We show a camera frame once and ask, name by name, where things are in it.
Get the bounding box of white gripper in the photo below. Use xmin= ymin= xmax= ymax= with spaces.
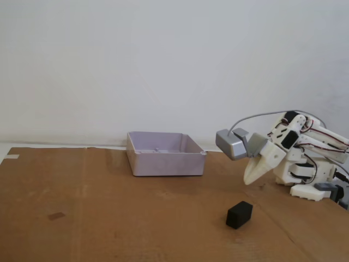
xmin=243 ymin=140 xmax=287 ymax=186

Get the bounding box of black block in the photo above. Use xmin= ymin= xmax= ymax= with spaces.
xmin=225 ymin=201 xmax=254 ymax=229

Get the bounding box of grey plastic box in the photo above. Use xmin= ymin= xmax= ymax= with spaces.
xmin=126 ymin=131 xmax=207 ymax=177

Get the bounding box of silver webcam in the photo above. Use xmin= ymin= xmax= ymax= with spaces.
xmin=215 ymin=128 xmax=248 ymax=162

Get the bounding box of grey table clamp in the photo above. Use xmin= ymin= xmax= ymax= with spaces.
xmin=314 ymin=183 xmax=349 ymax=211

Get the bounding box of brown cardboard sheet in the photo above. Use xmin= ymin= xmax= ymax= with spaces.
xmin=0 ymin=146 xmax=349 ymax=262

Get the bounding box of brown tape piece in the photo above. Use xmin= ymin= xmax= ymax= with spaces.
xmin=46 ymin=211 xmax=66 ymax=221

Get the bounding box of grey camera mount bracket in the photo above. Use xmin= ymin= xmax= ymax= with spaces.
xmin=232 ymin=127 xmax=269 ymax=159

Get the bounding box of black power cable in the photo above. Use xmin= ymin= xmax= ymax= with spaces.
xmin=334 ymin=170 xmax=349 ymax=184

